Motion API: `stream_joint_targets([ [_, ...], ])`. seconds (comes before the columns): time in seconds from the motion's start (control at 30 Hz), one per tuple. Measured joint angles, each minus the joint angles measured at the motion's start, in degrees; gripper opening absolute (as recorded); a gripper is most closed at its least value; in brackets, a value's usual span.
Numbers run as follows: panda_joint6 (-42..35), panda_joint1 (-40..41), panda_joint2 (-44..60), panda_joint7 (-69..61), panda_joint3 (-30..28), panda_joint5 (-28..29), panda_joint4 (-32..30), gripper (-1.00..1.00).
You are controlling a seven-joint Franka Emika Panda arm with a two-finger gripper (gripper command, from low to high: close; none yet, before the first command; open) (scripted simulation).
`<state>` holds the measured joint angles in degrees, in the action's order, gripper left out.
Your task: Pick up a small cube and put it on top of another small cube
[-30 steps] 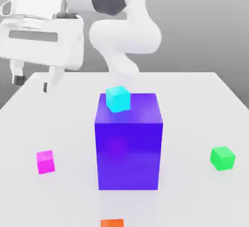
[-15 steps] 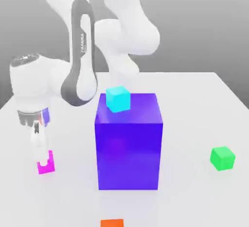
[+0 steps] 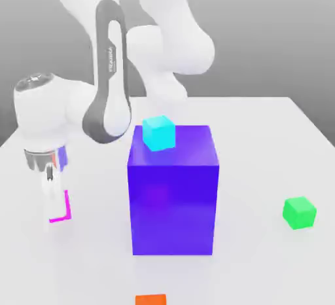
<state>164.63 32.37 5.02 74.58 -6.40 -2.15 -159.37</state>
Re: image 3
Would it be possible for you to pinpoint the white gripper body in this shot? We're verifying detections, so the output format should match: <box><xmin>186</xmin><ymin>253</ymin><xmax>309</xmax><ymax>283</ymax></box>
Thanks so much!
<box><xmin>41</xmin><ymin>170</ymin><xmax>66</xmax><ymax>221</ymax></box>

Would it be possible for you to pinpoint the small cyan cube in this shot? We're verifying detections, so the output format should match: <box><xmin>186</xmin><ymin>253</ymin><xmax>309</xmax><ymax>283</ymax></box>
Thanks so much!
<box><xmin>142</xmin><ymin>115</ymin><xmax>177</xmax><ymax>153</ymax></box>

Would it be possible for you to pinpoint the small green cube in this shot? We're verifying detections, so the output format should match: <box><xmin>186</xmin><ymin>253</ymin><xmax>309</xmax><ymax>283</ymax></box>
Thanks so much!
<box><xmin>282</xmin><ymin>196</ymin><xmax>317</xmax><ymax>230</ymax></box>

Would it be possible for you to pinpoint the small orange cube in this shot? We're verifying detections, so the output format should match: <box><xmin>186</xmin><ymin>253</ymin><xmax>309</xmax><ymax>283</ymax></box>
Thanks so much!
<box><xmin>135</xmin><ymin>293</ymin><xmax>168</xmax><ymax>305</ymax></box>

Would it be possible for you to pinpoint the small magenta cube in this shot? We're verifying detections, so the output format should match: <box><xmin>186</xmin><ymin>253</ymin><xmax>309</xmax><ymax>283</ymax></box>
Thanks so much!
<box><xmin>48</xmin><ymin>189</ymin><xmax>72</xmax><ymax>224</ymax></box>

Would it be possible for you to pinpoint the large purple box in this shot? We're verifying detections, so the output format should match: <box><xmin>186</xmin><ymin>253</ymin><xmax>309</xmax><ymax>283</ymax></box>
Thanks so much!
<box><xmin>127</xmin><ymin>124</ymin><xmax>220</xmax><ymax>257</ymax></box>

